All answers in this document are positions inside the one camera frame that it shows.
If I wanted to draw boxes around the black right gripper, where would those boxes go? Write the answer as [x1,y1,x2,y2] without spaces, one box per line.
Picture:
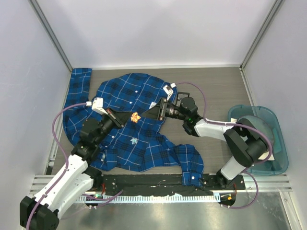
[141,97,188,121]

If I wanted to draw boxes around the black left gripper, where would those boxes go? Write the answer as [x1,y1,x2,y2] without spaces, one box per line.
[94,107,132,145]

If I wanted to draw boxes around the orange leaf brooch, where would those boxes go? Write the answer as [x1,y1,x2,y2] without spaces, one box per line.
[130,112,141,123]

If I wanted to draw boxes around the blue plaid shirt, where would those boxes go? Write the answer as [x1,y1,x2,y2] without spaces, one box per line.
[63,68,204,187]

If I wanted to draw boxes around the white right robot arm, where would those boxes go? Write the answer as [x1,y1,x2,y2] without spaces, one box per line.
[142,96,272,189]

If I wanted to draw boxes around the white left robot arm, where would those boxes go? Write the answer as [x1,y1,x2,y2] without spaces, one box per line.
[20,108,132,230]

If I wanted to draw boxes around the silver blue leaf brooch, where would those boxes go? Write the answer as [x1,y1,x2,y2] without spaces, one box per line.
[130,138,138,145]

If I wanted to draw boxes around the round blue plate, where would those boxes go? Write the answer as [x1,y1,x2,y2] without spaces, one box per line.
[240,115,274,144]

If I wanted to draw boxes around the teal plastic bin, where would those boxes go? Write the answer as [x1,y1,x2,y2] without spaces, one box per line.
[227,103,289,177]

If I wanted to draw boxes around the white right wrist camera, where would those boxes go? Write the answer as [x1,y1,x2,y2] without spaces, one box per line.
[163,83,176,101]

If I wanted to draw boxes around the black square frame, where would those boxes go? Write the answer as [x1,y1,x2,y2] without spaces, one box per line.
[176,92,190,106]

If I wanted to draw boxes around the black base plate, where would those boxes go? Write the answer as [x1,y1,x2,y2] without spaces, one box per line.
[91,173,246,196]

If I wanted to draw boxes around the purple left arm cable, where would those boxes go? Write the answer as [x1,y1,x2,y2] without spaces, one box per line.
[25,102,124,230]

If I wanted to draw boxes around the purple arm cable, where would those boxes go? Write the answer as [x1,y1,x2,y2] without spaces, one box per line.
[25,102,124,230]
[174,82,273,209]

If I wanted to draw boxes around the white slotted cable duct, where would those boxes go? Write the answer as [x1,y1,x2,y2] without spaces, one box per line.
[76,193,221,204]

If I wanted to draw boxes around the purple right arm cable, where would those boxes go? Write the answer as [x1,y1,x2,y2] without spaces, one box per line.
[174,82,273,209]

